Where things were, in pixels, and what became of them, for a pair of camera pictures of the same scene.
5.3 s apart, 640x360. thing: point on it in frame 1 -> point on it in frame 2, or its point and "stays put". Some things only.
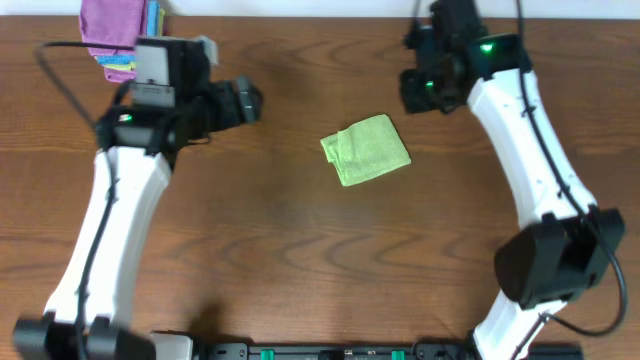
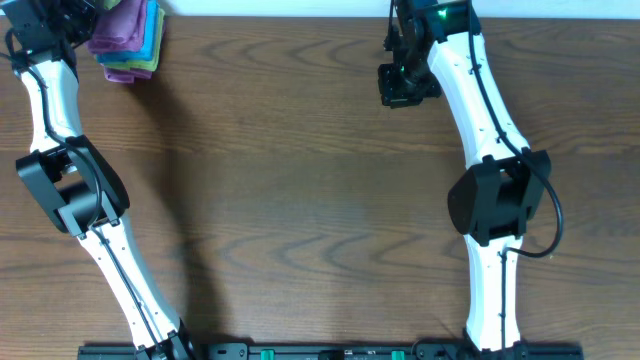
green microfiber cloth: [365, 150] -> [109, 4]
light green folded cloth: [131, 67] stays put
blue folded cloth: [152, 26] stays put
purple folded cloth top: [112, 22] stays put
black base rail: [389, 351] stays put
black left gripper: [245, 103] -> [17, 13]
